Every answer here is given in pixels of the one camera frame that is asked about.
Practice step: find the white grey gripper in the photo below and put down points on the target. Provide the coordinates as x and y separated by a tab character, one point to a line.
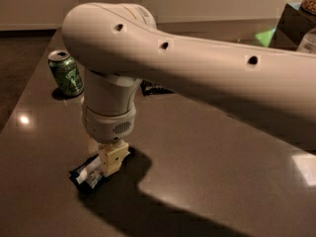
107	126

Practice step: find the green soda can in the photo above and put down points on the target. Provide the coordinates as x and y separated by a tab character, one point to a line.
65	72

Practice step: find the brown textured container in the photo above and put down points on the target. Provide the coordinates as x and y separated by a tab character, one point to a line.
309	6

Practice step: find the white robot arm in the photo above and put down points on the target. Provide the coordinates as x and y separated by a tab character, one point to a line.
118	44

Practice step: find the black chocolate rxbar wrapper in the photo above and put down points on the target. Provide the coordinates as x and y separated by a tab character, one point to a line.
149	88

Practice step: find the black box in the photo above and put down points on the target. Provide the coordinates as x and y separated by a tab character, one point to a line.
293	24

